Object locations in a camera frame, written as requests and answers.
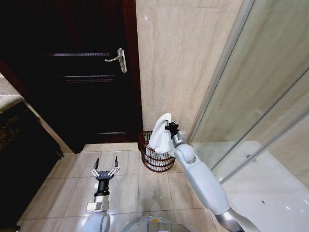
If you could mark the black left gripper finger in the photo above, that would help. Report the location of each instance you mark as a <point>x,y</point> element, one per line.
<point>114,168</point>
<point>96,169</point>

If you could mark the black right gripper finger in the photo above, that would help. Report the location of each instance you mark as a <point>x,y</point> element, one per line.
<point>176,122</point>
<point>166,126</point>

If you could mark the white used towel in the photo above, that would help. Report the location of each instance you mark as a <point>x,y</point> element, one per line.
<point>160,137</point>

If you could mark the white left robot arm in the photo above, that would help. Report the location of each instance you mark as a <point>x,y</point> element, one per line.
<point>97,217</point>

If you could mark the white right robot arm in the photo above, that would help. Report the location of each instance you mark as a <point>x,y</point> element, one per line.
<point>200,178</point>

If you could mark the white robot front shell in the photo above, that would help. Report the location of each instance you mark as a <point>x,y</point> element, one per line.
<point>154,224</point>

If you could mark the dark vanity cabinet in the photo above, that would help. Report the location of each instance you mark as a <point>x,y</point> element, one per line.
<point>21,164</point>

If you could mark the glass shower screen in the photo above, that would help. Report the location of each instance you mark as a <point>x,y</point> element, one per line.
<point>253,84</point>

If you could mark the dark wooden door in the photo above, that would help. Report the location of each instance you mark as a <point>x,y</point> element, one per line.
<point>72,72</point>

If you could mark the white shower tray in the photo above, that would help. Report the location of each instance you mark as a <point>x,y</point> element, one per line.
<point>265,188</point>

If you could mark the pale marble countertop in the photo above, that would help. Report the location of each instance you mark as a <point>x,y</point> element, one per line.
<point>8,96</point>

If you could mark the dark red door frame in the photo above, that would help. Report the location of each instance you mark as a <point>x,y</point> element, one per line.
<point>135,72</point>

